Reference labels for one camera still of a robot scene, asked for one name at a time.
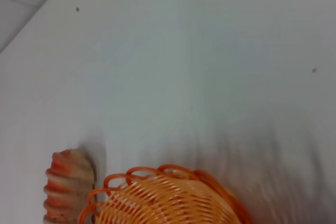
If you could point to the orange cream striped bread roll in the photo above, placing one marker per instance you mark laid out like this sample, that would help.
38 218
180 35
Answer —
65 182

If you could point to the orange woven plastic basket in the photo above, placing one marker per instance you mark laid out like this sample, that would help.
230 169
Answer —
162 203

